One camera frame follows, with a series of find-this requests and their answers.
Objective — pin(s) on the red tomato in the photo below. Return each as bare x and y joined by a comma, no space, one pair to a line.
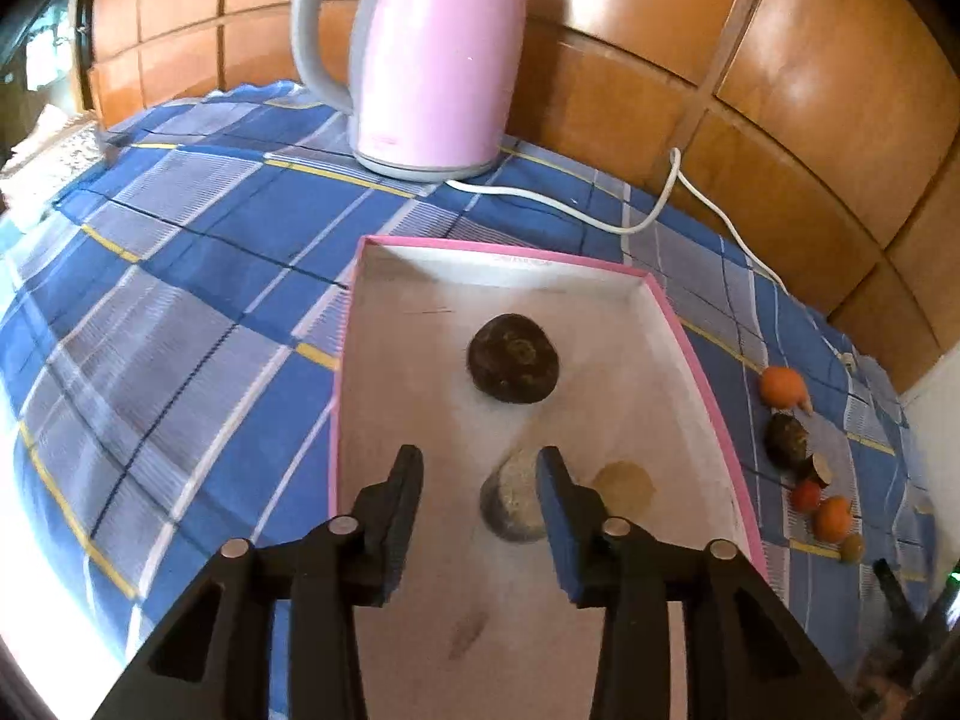
806,496

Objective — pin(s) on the dark round fruit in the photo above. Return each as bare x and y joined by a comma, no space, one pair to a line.
514,356

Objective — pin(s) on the dark oval fruit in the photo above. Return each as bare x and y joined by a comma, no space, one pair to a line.
786,441

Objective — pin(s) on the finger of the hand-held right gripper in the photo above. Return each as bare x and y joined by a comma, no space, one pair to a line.
892,600

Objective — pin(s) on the orange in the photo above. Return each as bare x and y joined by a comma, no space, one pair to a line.
784,386
832,519

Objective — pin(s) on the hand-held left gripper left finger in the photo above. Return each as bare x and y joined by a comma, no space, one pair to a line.
405,510

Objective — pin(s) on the wooden glass door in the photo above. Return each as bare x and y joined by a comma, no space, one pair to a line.
52,52

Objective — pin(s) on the dark cut root piece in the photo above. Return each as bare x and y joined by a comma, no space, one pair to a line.
510,499

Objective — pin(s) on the pink electric kettle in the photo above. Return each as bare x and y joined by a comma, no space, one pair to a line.
435,52

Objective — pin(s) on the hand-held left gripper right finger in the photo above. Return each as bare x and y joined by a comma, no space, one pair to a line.
555,525

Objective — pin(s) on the ornate silver tissue box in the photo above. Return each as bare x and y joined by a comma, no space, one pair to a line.
49,146

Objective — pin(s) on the pink shallow cardboard box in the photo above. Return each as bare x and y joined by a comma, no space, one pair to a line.
420,360

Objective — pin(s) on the blue plaid cloth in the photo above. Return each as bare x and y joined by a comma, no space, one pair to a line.
187,277

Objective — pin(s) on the green-brown kiwi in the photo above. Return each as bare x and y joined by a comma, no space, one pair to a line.
851,548

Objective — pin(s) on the dark purple cut piece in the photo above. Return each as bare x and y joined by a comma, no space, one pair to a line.
815,469

